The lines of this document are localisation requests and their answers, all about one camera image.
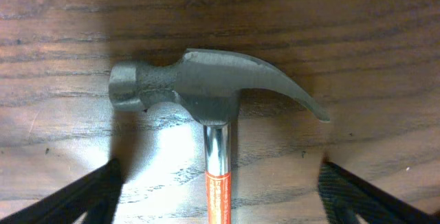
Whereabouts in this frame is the small claw hammer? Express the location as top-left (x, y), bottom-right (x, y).
top-left (109, 49), bottom-right (330, 223)

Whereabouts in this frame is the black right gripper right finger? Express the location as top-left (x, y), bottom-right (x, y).
top-left (318, 161), bottom-right (439, 224)

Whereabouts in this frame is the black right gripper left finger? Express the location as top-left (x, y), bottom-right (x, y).
top-left (1, 159), bottom-right (123, 223)

